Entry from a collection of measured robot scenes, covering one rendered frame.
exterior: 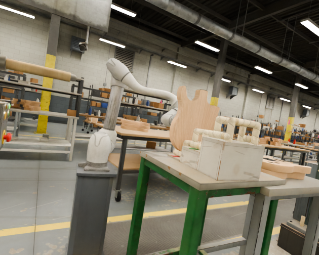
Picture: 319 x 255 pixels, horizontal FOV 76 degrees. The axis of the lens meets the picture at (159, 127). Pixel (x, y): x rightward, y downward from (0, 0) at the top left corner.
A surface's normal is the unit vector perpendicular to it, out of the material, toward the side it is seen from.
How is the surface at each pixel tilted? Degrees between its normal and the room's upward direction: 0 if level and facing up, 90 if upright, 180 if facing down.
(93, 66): 90
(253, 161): 90
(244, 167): 90
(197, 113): 90
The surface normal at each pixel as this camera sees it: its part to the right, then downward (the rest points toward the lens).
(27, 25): 0.49, 0.12
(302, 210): -0.88, -0.11
